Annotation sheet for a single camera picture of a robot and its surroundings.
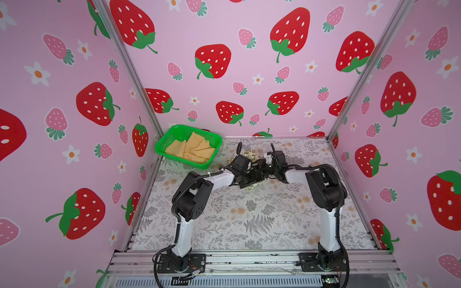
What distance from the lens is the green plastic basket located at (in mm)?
1065

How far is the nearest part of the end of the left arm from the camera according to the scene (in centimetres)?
79

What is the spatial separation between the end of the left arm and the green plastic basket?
26 cm
